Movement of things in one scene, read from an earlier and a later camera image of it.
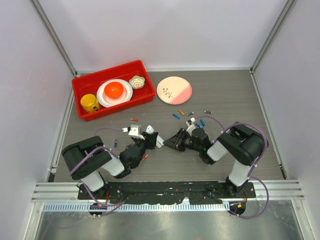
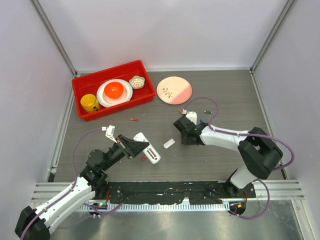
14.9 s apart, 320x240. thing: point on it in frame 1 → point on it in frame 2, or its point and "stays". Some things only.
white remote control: [159, 142] → [149, 151]
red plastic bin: [87, 84] stays
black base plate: [153, 193] stays
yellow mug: [89, 103] stays
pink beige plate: [174, 90] stays
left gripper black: [150, 140] → [130, 147]
